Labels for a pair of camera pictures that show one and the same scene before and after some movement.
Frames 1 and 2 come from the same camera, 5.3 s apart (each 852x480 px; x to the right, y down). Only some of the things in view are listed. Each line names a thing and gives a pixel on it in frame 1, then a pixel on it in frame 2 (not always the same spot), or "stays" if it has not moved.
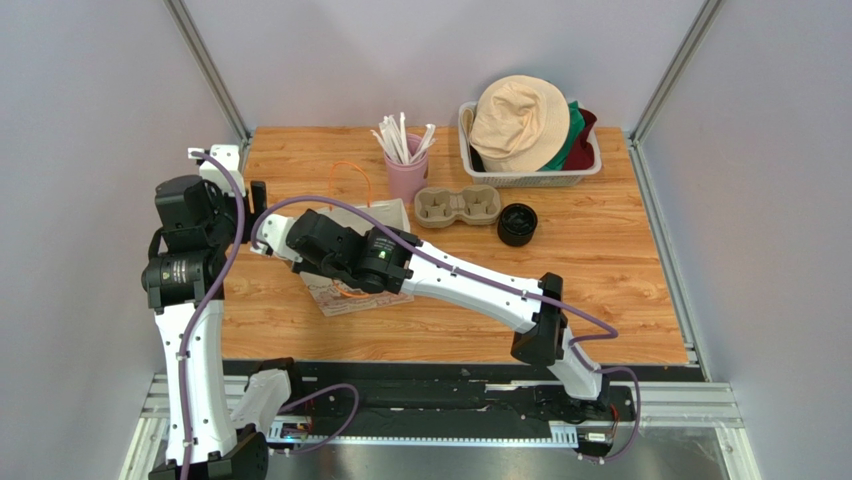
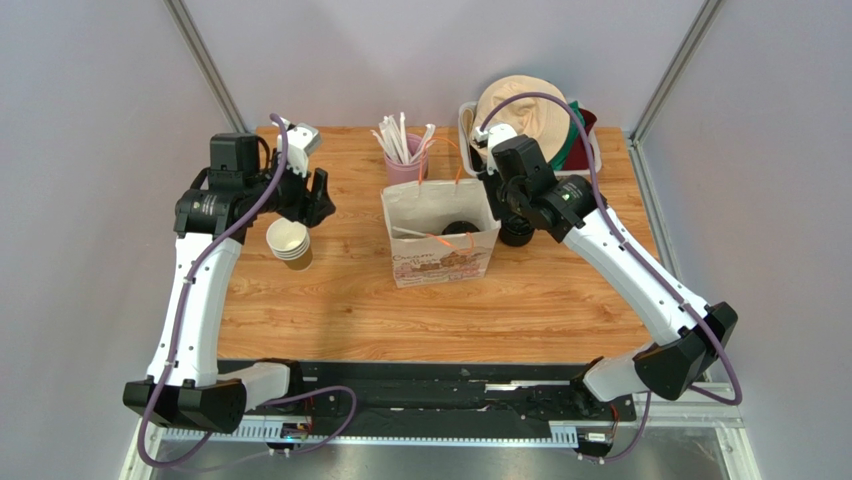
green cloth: [576, 125] stays
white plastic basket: [519, 178] stays
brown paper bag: [337, 299] to [441, 232]
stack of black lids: [516, 224] stays
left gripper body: [259, 206] to [289, 199]
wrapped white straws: [396, 142] stays
